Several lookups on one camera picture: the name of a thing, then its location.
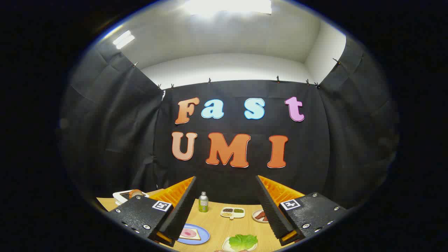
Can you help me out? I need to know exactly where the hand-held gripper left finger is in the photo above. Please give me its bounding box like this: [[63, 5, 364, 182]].
[[107, 176, 197, 247]]

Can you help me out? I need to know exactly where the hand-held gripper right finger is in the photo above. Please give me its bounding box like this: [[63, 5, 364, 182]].
[[255, 175, 348, 246]]

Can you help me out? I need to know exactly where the green lettuce leaf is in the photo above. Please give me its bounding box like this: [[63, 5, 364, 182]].
[[229, 234, 258, 251]]

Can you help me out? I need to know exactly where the white oval plate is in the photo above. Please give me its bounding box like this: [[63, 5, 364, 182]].
[[252, 209, 270, 223]]

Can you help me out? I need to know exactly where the metal bottle with green label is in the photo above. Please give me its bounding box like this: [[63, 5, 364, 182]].
[[198, 191, 209, 213]]

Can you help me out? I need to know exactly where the white sandwich bread slice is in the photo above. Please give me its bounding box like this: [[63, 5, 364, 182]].
[[179, 227, 202, 241]]

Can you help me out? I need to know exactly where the blue plate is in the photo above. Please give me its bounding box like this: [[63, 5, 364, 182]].
[[177, 223, 210, 245]]

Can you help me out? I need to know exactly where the white divided dish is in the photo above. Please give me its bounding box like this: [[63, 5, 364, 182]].
[[220, 207, 246, 220]]

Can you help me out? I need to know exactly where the white square dish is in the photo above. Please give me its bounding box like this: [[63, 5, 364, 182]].
[[222, 237, 258, 252]]

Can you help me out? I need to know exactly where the cream toaster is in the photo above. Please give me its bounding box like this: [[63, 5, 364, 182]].
[[113, 190, 149, 205]]

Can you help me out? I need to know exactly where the black backdrop cloth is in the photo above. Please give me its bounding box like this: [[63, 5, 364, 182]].
[[58, 35, 399, 210]]

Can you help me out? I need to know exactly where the ceiling strip light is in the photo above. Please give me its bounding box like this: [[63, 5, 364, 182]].
[[112, 30, 135, 49]]

